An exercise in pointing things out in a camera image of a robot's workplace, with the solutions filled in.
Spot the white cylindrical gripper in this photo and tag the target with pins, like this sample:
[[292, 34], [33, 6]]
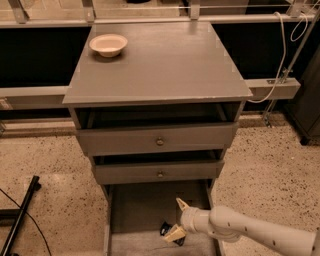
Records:
[[190, 219]]

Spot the blue rxbar blueberry wrapper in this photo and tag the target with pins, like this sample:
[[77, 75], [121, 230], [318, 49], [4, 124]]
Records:
[[165, 228]]

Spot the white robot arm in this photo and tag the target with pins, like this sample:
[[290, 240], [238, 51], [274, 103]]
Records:
[[223, 223]]

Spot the grey open bottom drawer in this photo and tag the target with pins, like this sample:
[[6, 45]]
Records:
[[136, 213]]

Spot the grey middle drawer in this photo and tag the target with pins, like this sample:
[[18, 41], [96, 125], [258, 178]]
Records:
[[147, 172]]

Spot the brass top drawer knob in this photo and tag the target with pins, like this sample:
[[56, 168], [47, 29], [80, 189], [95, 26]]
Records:
[[160, 141]]

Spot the grey top drawer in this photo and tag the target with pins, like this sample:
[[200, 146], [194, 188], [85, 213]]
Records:
[[142, 140]]

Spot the grey wooden drawer cabinet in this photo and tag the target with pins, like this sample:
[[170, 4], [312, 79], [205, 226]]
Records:
[[168, 74]]

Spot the black metal stand leg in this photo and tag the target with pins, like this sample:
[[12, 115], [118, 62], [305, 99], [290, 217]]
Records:
[[18, 219]]

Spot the dark cabinet at right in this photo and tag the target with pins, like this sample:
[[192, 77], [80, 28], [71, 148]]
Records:
[[304, 110]]

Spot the white paper bowl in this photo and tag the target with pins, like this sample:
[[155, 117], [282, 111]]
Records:
[[108, 45]]

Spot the metal diagonal pole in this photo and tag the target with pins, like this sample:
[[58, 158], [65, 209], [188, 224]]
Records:
[[280, 79]]

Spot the grey horizontal rail beam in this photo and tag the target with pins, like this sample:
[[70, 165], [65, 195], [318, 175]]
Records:
[[51, 97]]

